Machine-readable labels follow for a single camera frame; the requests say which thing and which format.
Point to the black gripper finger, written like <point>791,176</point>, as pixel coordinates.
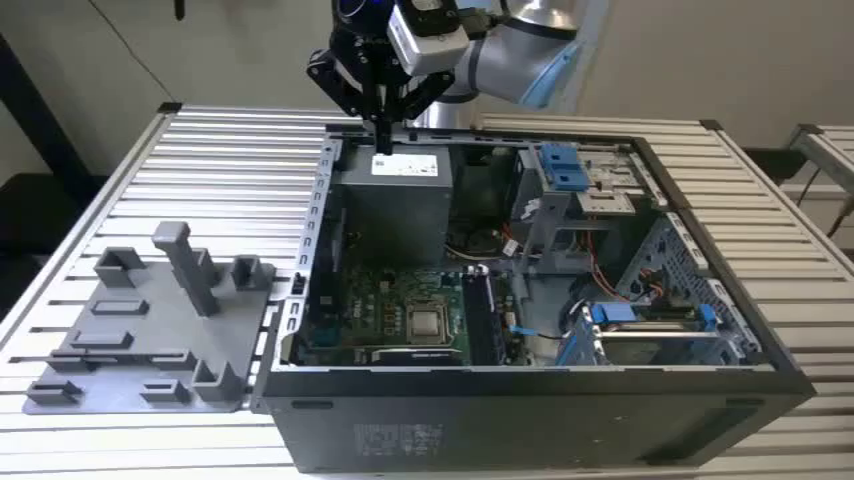
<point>427,92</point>
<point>333,75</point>

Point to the grey plastic parts rack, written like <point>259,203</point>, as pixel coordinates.
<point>160,325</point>

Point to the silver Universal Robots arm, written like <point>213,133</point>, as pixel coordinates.
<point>507,65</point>

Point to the grey power supply unit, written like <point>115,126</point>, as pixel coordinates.
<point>393,210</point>

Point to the blue plastic drive latch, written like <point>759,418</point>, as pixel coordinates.
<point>560,165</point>

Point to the black table corner cap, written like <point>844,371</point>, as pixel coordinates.
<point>169,107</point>
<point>712,125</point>

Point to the short black antenna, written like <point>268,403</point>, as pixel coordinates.
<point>179,10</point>

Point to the black round fan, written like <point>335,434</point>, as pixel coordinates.
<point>476,241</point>

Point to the grey metal drive cage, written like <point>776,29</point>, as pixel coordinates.
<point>603,202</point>

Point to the green motherboard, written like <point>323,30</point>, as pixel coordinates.
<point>373,300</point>

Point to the CPU socket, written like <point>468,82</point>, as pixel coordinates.
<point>427,304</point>

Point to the silver CPU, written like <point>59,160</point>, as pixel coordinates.
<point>427,326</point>

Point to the blue disk carrier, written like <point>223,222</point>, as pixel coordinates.
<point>616,312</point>

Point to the black graphics card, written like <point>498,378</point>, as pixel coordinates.
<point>413,356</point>

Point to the black bulky object beside table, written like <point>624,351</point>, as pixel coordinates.
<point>33,215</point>

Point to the black box behind table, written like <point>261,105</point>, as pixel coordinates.
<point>774,165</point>

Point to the aluminium side table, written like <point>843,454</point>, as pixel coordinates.
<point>827,150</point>

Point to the black open PC case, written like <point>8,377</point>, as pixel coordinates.
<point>467,425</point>

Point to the black slanted frame bar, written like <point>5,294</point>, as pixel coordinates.
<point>40,105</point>

